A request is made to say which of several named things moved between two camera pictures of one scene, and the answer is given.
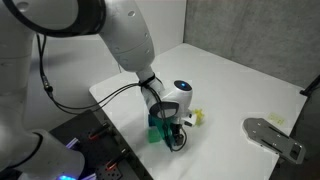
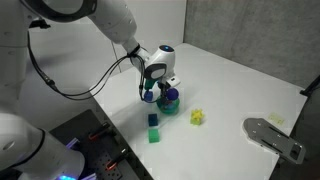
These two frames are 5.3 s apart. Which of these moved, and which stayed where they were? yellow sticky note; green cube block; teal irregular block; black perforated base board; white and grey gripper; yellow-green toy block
Moved: teal irregular block; white and grey gripper
Stayed: green cube block; yellow sticky note; black perforated base board; yellow-green toy block
